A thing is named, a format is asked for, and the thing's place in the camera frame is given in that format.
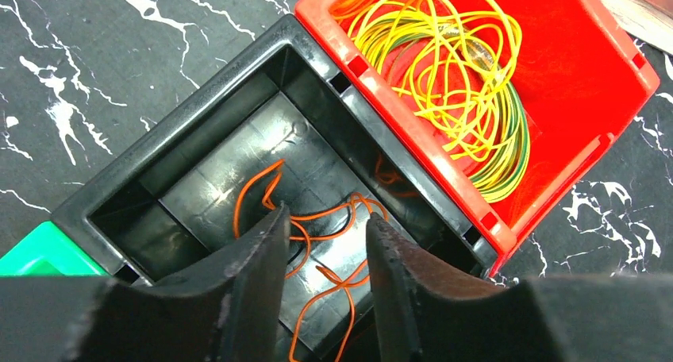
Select green storage bin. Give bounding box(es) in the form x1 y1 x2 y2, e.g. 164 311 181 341
1 221 107 277

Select red storage bin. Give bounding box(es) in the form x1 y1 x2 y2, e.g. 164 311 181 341
294 0 660 276

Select black storage bin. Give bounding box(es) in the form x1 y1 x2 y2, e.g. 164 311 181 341
52 15 486 361

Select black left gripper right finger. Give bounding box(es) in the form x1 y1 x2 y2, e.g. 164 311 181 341
366 214 672 361

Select orange wire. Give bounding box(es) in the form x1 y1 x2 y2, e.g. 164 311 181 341
233 152 421 362

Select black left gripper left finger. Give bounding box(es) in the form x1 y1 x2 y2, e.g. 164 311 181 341
1 205 290 361

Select yellow wire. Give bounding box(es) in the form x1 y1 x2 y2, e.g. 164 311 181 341
347 0 524 161

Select dark paperback book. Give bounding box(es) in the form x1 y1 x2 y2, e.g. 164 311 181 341
601 0 672 54

